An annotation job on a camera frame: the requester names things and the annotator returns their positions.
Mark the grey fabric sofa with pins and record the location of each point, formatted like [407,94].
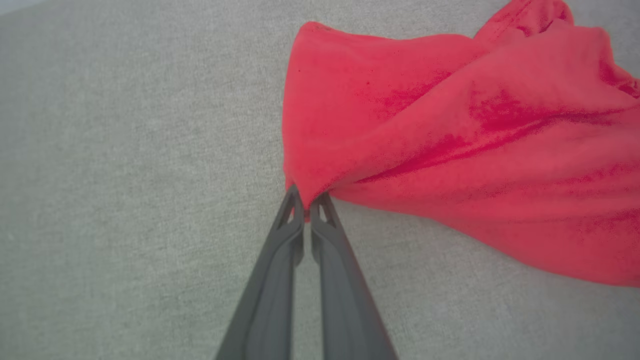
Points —
[125,175]

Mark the red white basketball jersey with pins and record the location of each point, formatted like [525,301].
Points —
[450,125]

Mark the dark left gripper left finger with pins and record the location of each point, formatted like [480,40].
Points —
[267,290]

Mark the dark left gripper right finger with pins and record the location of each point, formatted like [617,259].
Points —
[345,300]

